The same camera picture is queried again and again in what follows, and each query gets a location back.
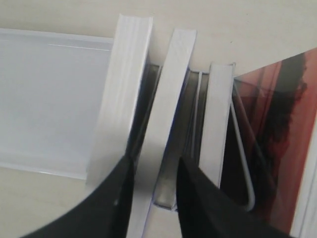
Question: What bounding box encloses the white plastic tray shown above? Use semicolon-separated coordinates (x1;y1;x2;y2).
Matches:
0;29;113;179

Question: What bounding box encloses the white grey patterned book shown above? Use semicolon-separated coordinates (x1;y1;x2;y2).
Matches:
86;15;153;194

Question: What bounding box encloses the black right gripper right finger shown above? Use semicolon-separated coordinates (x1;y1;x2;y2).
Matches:
176;157;288;238

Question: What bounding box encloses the dark blue book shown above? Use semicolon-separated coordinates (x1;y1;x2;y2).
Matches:
127;29;197;238

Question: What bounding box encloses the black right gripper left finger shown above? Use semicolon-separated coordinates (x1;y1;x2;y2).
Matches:
27;156;134;238

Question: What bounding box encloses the black book white title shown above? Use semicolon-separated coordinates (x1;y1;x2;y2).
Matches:
199;62;235;187

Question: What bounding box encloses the red orange book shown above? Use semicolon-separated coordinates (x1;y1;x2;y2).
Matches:
220;49;317;237

